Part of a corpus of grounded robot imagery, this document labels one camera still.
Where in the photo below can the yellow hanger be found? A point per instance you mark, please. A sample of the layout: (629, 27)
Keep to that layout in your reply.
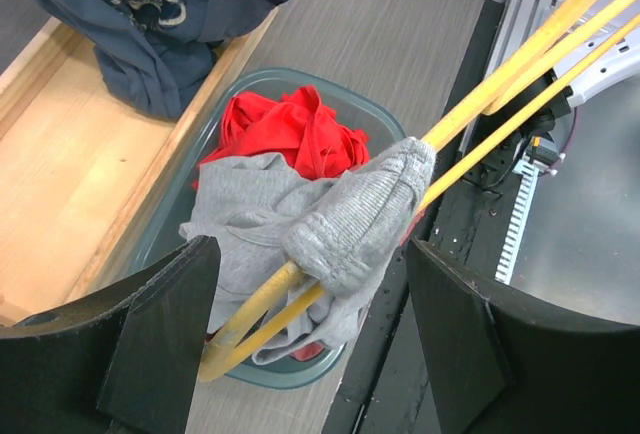
(571, 25)

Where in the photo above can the navy tank top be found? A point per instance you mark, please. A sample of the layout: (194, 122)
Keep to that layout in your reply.
(154, 55)

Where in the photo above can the red tank top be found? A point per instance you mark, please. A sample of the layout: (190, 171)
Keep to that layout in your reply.
(274, 159)

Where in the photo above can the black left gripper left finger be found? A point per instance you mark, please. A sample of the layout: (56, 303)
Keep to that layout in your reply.
(123, 359)

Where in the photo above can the wooden clothes rack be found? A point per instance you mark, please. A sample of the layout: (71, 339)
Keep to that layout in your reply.
(77, 165)

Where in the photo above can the grey tank top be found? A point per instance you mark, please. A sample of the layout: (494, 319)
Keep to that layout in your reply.
(342, 232)

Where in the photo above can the teal plastic tub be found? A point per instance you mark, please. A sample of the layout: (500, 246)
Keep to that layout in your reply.
(162, 235)

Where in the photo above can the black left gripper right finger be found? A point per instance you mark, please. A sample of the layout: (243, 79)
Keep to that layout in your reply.
(503, 361)

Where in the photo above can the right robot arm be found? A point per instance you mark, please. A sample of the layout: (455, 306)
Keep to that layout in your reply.
(526, 290)

